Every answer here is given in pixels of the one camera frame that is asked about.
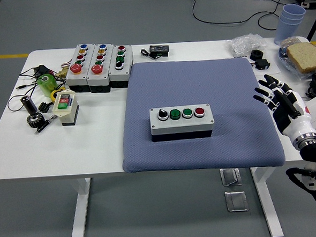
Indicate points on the five-button emergency stop box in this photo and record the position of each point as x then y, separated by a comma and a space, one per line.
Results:
97, 77
76, 77

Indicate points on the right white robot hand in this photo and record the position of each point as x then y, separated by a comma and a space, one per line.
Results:
286, 116

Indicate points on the white red-green switch box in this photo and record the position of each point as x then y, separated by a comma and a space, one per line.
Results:
66, 113

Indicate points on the stack of blue cups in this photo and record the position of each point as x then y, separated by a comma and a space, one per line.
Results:
287, 24

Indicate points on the white paper sheet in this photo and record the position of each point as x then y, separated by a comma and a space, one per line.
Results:
274, 68

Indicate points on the grey four-button control box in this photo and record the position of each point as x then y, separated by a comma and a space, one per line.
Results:
180, 125

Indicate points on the clear plastic bag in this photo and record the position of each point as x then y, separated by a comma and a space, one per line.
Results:
244, 43

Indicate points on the four-button selector switch box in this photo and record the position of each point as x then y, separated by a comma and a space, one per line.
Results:
119, 73

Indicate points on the green tape roll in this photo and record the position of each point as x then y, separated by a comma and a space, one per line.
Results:
46, 85

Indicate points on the brown bread piece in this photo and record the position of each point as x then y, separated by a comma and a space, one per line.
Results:
290, 42

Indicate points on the small black servo block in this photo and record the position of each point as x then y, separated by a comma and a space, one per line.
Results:
262, 64

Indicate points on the dark metal cylinder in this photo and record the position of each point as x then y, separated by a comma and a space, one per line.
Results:
29, 106

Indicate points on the small black heat sink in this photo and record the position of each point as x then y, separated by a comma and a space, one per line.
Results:
44, 107

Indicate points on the black metal gear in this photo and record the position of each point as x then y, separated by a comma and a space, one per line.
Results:
36, 121

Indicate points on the white bread slice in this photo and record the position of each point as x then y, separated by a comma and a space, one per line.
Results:
307, 57

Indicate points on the yellow tape roll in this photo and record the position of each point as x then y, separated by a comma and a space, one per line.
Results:
53, 96

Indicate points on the brass fitting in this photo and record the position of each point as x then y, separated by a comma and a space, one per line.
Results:
62, 73

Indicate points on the white table leg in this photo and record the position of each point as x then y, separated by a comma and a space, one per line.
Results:
267, 197
80, 209

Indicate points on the black digital meter module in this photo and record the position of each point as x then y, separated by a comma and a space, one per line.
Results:
159, 50

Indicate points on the black power adapter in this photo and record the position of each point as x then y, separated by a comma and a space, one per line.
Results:
43, 70

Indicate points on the black pen tool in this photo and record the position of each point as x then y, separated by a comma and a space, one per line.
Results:
44, 126

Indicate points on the metal floor outlet plate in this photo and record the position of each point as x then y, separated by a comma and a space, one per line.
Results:
236, 201
230, 177

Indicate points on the blue-grey padded mat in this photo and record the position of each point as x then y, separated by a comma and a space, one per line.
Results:
172, 85

